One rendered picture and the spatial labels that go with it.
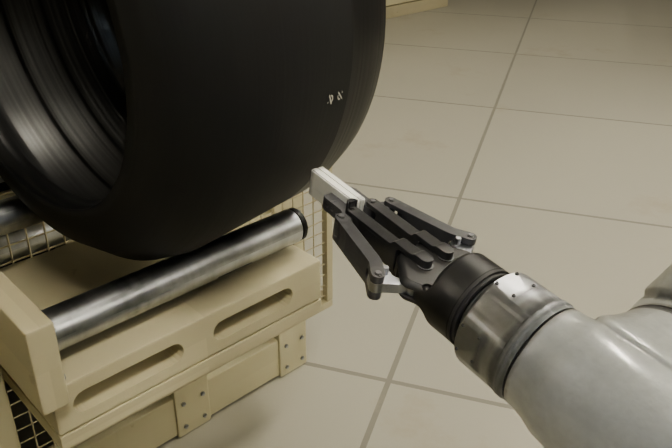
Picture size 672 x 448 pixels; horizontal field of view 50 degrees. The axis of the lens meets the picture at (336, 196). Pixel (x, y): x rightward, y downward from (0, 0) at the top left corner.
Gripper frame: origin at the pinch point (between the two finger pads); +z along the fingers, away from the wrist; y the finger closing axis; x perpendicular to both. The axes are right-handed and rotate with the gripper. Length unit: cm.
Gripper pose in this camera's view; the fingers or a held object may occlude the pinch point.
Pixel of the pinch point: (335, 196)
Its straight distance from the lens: 72.4
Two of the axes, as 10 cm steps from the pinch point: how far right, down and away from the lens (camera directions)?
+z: -6.1, -4.7, 6.3
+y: -7.8, 2.4, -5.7
